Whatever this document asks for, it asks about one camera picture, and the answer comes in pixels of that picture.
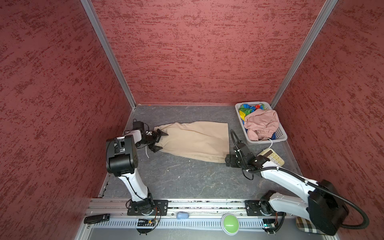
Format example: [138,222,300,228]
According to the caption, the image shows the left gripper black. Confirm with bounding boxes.
[136,128,168,152]

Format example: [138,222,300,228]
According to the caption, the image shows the beige shorts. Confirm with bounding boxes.
[154,121,230,164]

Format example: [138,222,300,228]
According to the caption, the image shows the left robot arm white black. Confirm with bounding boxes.
[106,128,169,216]

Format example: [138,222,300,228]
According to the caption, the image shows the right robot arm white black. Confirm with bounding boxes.
[226,143,349,236]

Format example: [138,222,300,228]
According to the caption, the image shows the pink shorts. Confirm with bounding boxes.
[244,109,280,141]

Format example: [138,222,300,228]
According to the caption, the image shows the colourful shorts in basket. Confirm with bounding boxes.
[238,104,265,122]

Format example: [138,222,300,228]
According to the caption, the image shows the cream calculator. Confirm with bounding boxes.
[259,148,285,167]

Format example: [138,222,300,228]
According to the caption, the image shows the green round button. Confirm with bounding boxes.
[221,213,240,236]

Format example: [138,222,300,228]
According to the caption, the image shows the right circuit board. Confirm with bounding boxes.
[262,219,279,235]

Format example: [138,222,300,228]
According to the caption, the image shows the circuit board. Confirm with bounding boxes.
[262,219,279,235]
[136,219,158,235]

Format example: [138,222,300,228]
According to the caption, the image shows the small blue oval object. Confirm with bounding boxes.
[177,212,189,220]

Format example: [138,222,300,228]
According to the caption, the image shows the left circuit board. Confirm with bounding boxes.
[136,219,158,235]

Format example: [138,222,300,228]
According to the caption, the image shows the plaid glasses case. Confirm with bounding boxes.
[296,217,325,235]

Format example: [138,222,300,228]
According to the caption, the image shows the black flat remote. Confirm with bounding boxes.
[84,214,110,225]

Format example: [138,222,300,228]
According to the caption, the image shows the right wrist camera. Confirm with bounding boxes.
[225,154,242,168]

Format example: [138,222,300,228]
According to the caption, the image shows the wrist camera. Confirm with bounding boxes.
[225,154,242,168]
[132,119,150,134]

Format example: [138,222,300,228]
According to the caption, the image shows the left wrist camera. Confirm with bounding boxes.
[132,119,150,134]

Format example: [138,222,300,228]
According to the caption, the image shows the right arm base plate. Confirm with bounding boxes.
[245,200,283,217]

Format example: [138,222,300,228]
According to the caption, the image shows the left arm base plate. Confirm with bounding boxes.
[127,200,169,216]

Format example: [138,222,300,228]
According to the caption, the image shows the aluminium front rail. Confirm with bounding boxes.
[85,197,329,220]

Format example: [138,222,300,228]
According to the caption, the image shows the thick black cable conduit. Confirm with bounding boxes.
[229,128,370,230]

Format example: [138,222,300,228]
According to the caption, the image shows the aluminium corner post left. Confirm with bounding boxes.
[81,0,137,110]

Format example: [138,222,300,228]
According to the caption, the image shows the aluminium corner post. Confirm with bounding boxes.
[270,0,338,109]
[81,0,137,110]

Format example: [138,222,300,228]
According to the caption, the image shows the aluminium corner post right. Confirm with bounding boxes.
[270,0,338,109]

